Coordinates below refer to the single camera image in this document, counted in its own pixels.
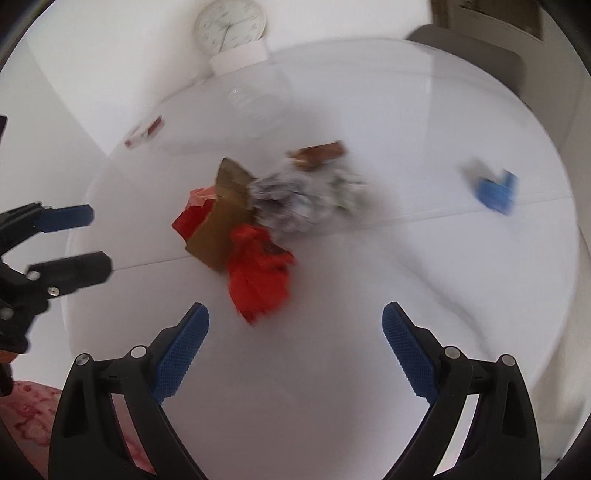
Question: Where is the torn red brown cardboard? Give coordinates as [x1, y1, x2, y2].
[171, 157, 254, 272]

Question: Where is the red paper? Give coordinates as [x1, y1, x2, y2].
[226, 224, 296, 325]

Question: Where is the clear plastic bottle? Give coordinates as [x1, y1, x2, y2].
[219, 64, 293, 138]

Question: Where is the crumpled pink paper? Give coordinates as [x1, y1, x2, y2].
[186, 186, 217, 208]

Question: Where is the red and white box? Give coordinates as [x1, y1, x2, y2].
[124, 115, 164, 149]

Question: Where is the crumpled newspaper ball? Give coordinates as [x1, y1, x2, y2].
[247, 168, 332, 236]

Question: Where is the crumpled blue tape wad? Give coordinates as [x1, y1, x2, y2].
[462, 159, 519, 216]

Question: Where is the brown snack wrapper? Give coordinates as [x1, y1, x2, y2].
[286, 141, 346, 172]

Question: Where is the crumpled grey-green paper ball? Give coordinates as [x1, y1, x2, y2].
[325, 168, 369, 216]

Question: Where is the dark grey chair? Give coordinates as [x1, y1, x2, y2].
[407, 25, 527, 98]

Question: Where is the round white wall clock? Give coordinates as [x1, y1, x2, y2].
[192, 0, 267, 57]

